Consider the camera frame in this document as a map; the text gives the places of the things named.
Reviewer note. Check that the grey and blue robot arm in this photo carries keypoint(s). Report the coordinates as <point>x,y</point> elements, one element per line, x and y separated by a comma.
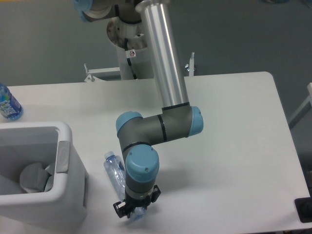
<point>137,135</point>

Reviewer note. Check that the white trash can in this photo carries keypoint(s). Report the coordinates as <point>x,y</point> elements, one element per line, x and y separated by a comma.
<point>25,143</point>

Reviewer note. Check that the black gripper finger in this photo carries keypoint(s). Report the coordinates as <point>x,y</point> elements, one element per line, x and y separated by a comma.
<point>152,198</point>
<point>122,209</point>

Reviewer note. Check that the blue labelled water bottle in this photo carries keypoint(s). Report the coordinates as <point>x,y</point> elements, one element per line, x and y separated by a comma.
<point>10,108</point>

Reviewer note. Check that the white base bracket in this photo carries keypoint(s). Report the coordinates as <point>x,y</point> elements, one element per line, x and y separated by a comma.
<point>190,67</point>
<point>102,74</point>

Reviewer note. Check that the white frame at right edge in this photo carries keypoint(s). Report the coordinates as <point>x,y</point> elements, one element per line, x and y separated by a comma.
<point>302,110</point>

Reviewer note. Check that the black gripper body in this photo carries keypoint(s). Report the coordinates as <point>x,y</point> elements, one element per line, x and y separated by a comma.
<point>132,203</point>

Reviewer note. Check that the black clamp at table corner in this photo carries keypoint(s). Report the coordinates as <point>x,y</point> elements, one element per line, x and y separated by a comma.
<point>304,209</point>

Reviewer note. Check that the white right base bracket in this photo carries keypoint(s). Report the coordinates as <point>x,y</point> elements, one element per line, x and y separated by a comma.
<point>190,67</point>

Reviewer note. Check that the clear plastic bottle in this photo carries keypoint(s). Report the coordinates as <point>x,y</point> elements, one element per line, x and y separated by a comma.
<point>115,170</point>

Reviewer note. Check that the white paper trash in bin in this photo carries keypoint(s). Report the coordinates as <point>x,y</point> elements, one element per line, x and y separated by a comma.
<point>34,178</point>

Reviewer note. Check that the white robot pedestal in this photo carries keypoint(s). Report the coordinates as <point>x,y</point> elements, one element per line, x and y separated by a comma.
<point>131,46</point>

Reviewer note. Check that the white left base bracket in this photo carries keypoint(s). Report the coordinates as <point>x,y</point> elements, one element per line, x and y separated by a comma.
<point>102,74</point>

